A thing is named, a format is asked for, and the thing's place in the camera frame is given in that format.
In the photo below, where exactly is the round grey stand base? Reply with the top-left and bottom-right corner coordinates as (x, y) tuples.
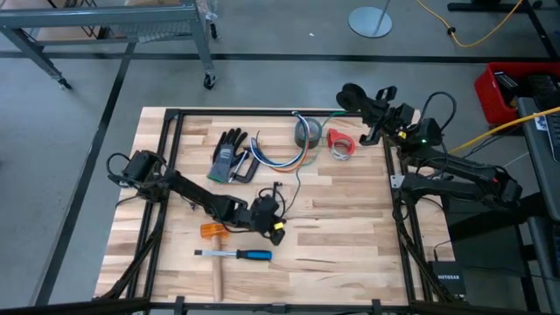
(348, 0), (394, 39)

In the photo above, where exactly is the yellow extension cord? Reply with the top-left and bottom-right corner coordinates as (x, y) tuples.
(450, 106), (560, 154)
(415, 0), (525, 49)

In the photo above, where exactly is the long green cord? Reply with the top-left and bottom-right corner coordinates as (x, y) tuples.
(279, 110), (351, 220)

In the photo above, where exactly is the black and grey work glove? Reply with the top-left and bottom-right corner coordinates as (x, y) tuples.
(206, 127), (249, 184)

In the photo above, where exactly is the black device in bin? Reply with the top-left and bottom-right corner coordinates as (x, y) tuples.
(493, 71), (521, 108)
(524, 73), (559, 100)

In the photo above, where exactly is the red plastic bin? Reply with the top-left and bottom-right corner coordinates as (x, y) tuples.
(474, 61), (560, 127)

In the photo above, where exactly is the black floor stand frame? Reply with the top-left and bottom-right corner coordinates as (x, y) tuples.
(446, 0), (560, 60)

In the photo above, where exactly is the short white wire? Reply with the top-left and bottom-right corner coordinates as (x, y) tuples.
(252, 111), (306, 168)

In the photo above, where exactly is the grey metal cart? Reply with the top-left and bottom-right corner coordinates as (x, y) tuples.
(0, 0), (219, 91)

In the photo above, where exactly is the grey side desk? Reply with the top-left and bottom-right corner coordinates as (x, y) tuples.
(517, 96), (560, 315)

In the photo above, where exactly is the blue and black handled chisel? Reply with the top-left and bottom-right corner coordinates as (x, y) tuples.
(193, 248), (274, 263)

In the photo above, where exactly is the black C-clamp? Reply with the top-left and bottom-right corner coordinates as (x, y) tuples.
(227, 146), (263, 185)

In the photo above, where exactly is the bundle of coloured cables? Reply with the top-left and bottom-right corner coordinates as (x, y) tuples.
(264, 111), (310, 172)

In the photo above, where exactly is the rainbow ribbon cable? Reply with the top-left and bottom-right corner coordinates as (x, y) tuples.
(267, 111), (311, 173)

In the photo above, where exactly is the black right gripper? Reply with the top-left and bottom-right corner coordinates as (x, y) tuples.
(358, 85), (416, 147)

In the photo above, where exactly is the short black wire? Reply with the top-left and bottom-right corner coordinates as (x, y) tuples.
(255, 111), (307, 169)

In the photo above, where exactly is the orange head wooden mallet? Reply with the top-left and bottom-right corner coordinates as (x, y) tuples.
(199, 221), (232, 303)

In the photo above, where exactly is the black Netgear network switch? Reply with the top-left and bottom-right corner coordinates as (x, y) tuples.
(427, 260), (468, 297)

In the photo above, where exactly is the black aluminium table frame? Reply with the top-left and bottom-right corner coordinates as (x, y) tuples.
(94, 107), (466, 315)

